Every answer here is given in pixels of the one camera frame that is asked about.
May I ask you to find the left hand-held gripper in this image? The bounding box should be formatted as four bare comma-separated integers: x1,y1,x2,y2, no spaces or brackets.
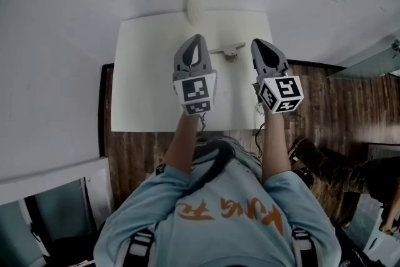
172,34,218,117

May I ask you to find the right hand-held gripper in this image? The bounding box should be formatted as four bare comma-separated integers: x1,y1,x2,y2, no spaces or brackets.
250,38,305,114

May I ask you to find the person's left forearm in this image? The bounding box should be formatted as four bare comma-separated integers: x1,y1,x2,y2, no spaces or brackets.
162,108,201,174

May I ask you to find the person's right forearm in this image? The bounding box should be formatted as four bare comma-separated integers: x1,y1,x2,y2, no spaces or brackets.
261,109,291,184

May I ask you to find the frosted glass door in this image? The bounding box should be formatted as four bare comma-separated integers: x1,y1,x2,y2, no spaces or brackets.
326,37,400,81

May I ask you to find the light blue printed t-shirt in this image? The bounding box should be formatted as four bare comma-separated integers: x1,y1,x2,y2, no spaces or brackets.
93,134,341,267

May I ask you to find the black framed glass door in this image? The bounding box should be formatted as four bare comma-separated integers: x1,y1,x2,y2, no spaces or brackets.
0,177,96,267

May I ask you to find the white floor appliance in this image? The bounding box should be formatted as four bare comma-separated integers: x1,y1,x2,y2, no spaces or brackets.
352,142,400,260

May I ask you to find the tangle of black cables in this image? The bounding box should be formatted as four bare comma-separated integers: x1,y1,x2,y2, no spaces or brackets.
289,149,314,191

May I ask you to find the black and white harness strap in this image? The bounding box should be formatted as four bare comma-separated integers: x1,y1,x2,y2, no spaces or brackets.
290,227,316,267
126,229,156,267

